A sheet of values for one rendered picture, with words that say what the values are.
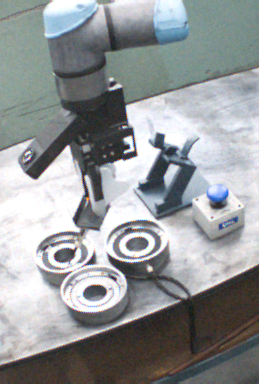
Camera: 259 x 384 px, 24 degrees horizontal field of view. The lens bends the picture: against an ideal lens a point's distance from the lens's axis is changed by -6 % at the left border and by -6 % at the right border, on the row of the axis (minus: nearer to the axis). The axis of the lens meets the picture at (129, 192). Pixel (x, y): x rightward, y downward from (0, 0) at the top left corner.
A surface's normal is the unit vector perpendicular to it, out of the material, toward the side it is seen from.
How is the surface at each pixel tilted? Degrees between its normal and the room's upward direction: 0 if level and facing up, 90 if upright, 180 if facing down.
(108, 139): 90
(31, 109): 90
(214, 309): 0
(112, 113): 90
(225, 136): 0
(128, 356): 0
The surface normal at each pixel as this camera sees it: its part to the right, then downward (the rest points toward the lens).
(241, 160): -0.13, -0.78
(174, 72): 0.39, 0.53
